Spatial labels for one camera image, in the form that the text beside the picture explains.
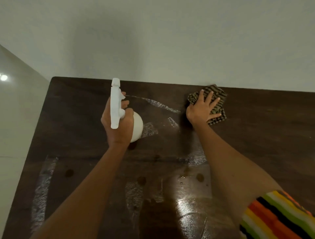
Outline person's right hand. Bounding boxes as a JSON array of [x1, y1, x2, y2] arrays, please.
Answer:
[[186, 89, 222, 126]]

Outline person's left hand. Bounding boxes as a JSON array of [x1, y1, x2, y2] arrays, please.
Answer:
[[101, 92, 135, 148]]

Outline striped brown cleaning cloth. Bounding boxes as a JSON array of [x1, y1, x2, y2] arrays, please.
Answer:
[[188, 84, 227, 126]]

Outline white spray bottle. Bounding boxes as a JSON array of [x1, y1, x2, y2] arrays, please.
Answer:
[[110, 78, 144, 143]]

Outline person's left forearm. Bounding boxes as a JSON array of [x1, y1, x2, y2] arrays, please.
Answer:
[[30, 142, 129, 239]]

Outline person's right forearm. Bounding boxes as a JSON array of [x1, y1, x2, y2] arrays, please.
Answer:
[[191, 123, 283, 229]]

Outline colourful striped sleeve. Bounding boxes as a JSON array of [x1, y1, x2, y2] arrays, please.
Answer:
[[239, 190, 315, 239]]

